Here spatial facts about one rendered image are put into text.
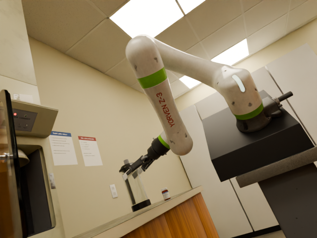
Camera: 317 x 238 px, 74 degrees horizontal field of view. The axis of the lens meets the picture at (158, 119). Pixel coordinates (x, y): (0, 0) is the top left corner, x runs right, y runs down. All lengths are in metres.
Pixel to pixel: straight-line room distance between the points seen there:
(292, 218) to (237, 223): 2.70
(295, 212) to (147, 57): 0.75
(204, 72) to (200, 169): 2.73
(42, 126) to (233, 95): 0.84
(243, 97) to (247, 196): 2.73
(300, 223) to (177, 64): 0.75
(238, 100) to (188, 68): 0.26
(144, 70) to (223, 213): 3.08
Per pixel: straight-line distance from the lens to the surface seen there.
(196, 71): 0.98
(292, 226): 0.94
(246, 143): 0.92
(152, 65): 0.77
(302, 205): 0.93
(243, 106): 0.90
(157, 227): 1.07
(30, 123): 1.05
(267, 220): 3.56
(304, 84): 3.62
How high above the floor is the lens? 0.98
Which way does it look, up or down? 19 degrees up
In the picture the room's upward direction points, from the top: 21 degrees counter-clockwise
